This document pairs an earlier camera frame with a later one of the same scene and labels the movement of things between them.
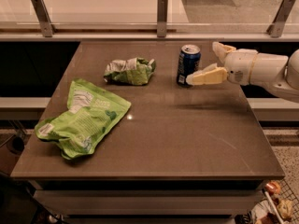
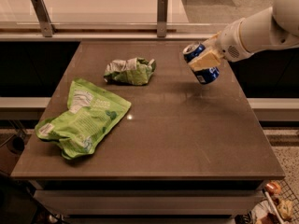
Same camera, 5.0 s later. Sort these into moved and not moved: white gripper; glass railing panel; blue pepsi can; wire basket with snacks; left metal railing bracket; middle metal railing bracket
Moved: blue pepsi can; white gripper
Not moved: left metal railing bracket; wire basket with snacks; middle metal railing bracket; glass railing panel
